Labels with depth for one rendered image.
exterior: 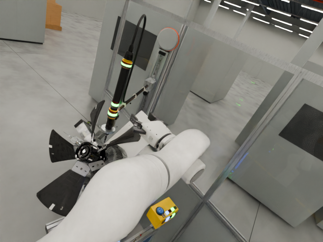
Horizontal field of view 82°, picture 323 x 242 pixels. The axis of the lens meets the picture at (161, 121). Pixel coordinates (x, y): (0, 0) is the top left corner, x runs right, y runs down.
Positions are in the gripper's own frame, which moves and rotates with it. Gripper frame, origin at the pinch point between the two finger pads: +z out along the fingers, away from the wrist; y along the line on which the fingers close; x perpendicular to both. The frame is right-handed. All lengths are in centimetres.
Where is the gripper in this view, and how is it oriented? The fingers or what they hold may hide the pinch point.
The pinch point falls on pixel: (141, 117)
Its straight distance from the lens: 75.5
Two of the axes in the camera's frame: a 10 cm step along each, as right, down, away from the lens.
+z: -6.0, -5.9, 5.4
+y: 7.1, -0.9, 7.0
